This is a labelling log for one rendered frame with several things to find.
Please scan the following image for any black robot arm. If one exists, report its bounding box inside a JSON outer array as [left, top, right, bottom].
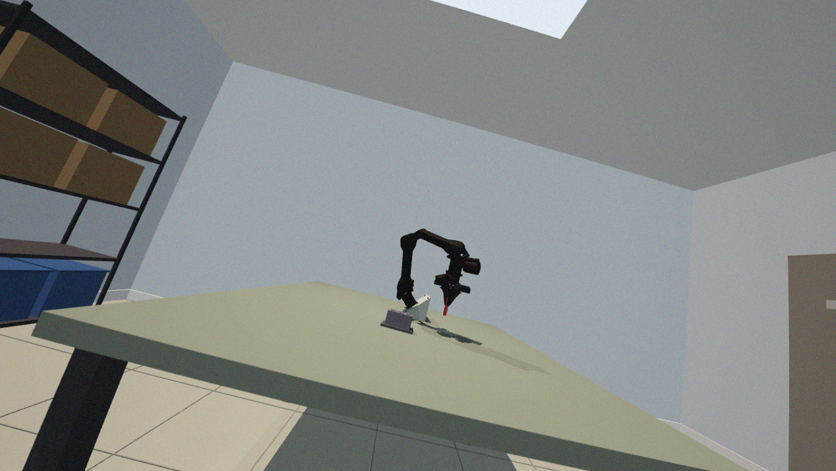
[[396, 229, 481, 309]]

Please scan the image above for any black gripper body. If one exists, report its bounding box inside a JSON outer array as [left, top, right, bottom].
[[434, 268, 471, 294]]

